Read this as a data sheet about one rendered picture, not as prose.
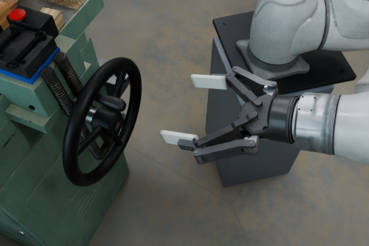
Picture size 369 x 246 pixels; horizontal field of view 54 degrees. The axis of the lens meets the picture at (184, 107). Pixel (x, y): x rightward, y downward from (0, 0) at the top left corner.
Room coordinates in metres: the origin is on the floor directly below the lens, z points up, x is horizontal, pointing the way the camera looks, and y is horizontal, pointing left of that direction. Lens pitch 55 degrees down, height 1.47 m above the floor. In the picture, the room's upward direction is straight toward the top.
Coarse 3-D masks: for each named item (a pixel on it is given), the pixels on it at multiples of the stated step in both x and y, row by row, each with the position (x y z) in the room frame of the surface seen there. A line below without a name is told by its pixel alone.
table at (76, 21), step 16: (32, 0) 0.72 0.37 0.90; (96, 0) 0.75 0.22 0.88; (64, 16) 0.66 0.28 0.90; (80, 16) 0.68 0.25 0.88; (64, 32) 0.62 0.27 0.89; (80, 32) 0.67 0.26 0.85; (80, 80) 0.50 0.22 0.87; (0, 96) 0.43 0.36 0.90; (0, 112) 0.41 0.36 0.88; (16, 112) 0.41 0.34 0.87; (32, 112) 0.41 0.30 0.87; (0, 128) 0.39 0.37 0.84; (48, 128) 0.39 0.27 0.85
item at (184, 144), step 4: (180, 140) 0.31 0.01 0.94; (184, 140) 0.30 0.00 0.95; (188, 140) 0.30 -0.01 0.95; (180, 144) 0.30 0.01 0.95; (184, 144) 0.29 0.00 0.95; (188, 144) 0.29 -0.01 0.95; (192, 144) 0.29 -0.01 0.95; (180, 148) 0.30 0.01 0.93; (184, 148) 0.29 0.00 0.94; (188, 148) 0.29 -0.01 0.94; (192, 148) 0.29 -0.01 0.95; (196, 148) 0.28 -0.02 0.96; (200, 148) 0.28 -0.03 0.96; (200, 156) 0.27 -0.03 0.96; (200, 160) 0.26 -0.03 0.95
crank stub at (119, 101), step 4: (96, 96) 0.41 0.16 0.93; (100, 96) 0.41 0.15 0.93; (104, 96) 0.40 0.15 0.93; (108, 96) 0.40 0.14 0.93; (112, 96) 0.41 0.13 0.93; (96, 100) 0.40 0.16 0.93; (100, 100) 0.40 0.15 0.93; (104, 100) 0.40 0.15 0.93; (108, 100) 0.39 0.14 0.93; (112, 100) 0.39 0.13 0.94; (116, 100) 0.39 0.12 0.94; (120, 100) 0.39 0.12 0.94; (104, 104) 0.39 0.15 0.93; (108, 104) 0.39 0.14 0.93; (112, 104) 0.39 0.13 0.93; (116, 104) 0.39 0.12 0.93; (120, 104) 0.39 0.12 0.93; (124, 104) 0.39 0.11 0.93; (112, 108) 0.38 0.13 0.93; (116, 108) 0.38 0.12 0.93; (120, 108) 0.38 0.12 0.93; (124, 108) 0.39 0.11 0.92
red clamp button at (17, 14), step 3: (15, 9) 0.54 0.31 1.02; (18, 9) 0.54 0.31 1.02; (21, 9) 0.54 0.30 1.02; (12, 12) 0.53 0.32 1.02; (15, 12) 0.53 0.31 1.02; (18, 12) 0.53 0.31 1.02; (21, 12) 0.53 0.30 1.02; (24, 12) 0.53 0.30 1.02; (9, 15) 0.52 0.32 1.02; (12, 15) 0.52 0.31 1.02; (15, 15) 0.52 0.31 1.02; (18, 15) 0.52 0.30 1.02; (21, 15) 0.52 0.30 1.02; (24, 15) 0.52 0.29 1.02; (12, 18) 0.52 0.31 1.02; (15, 18) 0.52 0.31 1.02; (18, 18) 0.52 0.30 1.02; (21, 18) 0.52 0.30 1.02
